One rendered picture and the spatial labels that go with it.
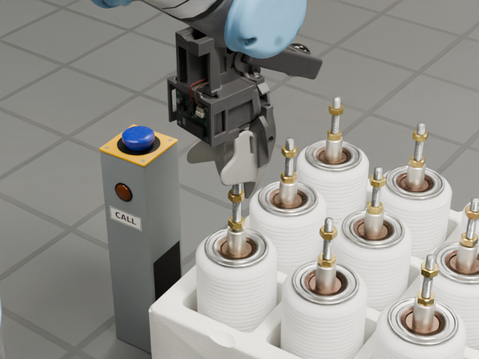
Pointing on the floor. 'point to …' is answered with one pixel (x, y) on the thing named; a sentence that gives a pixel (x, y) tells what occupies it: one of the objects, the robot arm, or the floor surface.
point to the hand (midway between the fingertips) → (241, 177)
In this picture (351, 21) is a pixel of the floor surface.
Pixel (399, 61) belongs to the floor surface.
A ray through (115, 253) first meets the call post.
